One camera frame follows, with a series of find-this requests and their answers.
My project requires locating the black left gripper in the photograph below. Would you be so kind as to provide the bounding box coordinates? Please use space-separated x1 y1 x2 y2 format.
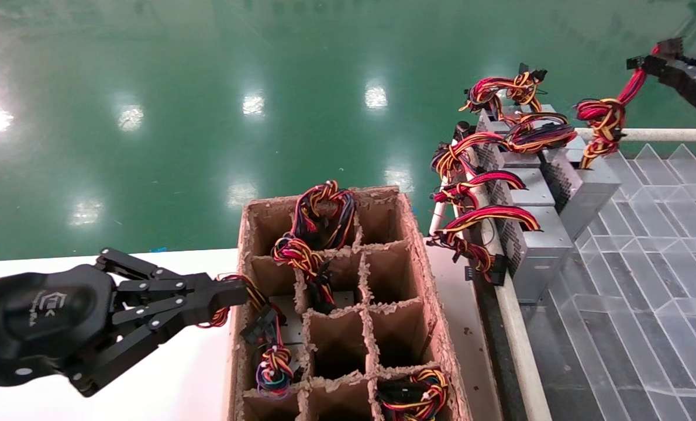
0 247 249 397

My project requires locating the power supply with purple-tied cables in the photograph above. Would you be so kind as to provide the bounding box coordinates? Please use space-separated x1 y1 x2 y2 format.
199 274 309 401

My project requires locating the power supply with red cables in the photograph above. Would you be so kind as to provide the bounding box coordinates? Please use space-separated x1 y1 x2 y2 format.
544 38 685 241

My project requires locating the clear ridged plastic sheet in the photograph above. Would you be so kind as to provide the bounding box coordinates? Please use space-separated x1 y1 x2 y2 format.
521 143 696 421

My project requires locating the brown cardboard divider box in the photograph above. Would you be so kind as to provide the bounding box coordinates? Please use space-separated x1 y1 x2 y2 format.
228 186 471 421

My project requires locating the white horizontal rail tube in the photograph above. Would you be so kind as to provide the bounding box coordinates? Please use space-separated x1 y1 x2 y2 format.
576 127 696 144

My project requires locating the power supply with looped cables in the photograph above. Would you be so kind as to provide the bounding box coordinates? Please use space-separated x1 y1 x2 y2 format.
271 180 357 316

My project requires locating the silver power supply with cables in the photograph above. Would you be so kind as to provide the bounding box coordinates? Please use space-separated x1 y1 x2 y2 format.
459 63 559 138
480 114 577 176
432 170 557 210
427 205 575 305

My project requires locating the orange black cable bundle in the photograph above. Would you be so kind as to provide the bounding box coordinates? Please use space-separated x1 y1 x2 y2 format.
432 132 504 181

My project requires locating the power supply with coiled cables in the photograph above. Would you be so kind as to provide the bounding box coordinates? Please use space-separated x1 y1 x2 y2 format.
377 367 449 421

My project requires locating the white conveyor side rail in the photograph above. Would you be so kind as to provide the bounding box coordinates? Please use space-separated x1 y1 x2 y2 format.
429 140 554 421

